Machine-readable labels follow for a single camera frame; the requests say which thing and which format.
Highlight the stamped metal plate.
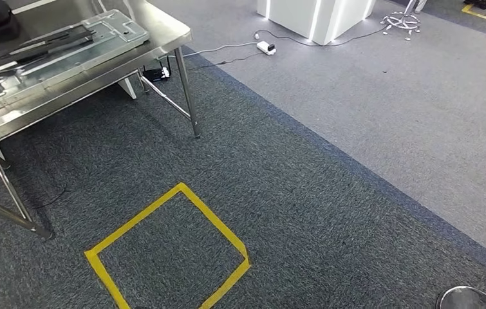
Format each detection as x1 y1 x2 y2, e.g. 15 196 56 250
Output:
0 9 150 122

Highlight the white power strip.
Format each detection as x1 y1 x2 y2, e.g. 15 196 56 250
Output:
256 40 277 56

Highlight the white floor cable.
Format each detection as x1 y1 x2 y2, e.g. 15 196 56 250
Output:
157 41 261 61

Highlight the black plastic panel part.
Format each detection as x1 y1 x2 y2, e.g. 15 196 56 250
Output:
0 24 97 78

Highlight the white lit pedestal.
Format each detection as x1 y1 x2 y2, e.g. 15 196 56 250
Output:
256 0 377 46

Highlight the black floor cable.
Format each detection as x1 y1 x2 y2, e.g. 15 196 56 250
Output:
254 25 389 48

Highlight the steel workbench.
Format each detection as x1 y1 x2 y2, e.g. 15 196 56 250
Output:
0 0 201 239

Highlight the chrome chair base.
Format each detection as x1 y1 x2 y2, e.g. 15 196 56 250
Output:
380 0 422 42

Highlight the black router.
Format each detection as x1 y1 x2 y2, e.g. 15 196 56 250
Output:
142 57 172 83

